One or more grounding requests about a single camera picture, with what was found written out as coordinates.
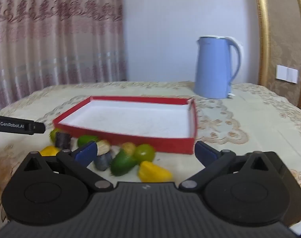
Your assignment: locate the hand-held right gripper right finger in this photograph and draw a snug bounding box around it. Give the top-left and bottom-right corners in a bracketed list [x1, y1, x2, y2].
[179, 141, 285, 191]

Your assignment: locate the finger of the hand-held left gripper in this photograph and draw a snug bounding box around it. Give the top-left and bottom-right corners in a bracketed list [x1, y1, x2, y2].
[29, 120, 46, 135]

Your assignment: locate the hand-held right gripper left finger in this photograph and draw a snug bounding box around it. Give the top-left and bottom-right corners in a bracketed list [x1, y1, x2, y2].
[15, 141, 114, 192]

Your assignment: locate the dark green round lime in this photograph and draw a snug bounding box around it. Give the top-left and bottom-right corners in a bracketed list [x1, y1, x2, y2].
[77, 135, 99, 148]

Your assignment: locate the green tomato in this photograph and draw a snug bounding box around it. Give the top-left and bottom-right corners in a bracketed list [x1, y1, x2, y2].
[134, 144, 156, 163]
[50, 128, 63, 144]

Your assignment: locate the cut eggplant chunk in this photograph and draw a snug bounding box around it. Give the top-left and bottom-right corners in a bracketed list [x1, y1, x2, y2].
[94, 139, 115, 171]

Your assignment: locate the yellow mango chunk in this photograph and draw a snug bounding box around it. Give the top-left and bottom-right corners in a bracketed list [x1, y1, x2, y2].
[39, 146, 60, 156]

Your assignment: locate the dark sugarcane piece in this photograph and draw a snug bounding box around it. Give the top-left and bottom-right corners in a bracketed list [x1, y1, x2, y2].
[55, 132, 72, 149]

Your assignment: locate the green cucumber chunk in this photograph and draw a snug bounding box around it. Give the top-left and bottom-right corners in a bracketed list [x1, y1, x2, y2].
[110, 151, 139, 177]

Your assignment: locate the small yellow round citrus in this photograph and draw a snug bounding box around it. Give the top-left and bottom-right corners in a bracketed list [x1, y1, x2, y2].
[120, 142, 136, 156]

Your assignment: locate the yellow bell pepper piece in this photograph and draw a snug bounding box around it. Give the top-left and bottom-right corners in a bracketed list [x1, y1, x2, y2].
[138, 161, 173, 182]

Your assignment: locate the red shallow cardboard box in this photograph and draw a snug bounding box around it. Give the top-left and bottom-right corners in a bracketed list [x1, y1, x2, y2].
[53, 95, 198, 155]

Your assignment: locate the pink patterned curtain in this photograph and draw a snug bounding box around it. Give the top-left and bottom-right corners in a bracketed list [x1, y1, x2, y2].
[0, 0, 128, 116]

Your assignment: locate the blue electric kettle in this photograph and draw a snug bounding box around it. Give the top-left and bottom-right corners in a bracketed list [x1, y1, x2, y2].
[194, 36, 243, 100]

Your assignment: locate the white wall switch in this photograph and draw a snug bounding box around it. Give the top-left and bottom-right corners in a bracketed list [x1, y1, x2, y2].
[276, 64, 299, 84]

